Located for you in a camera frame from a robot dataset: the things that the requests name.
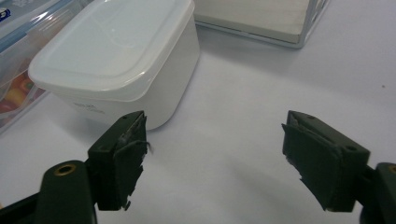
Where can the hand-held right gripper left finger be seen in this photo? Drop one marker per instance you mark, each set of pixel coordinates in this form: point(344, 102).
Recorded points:
point(115, 174)

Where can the clear container with blue-clip lid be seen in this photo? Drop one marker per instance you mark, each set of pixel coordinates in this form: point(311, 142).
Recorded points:
point(18, 37)

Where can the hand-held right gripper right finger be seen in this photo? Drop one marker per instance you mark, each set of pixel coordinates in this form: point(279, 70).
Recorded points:
point(323, 168)

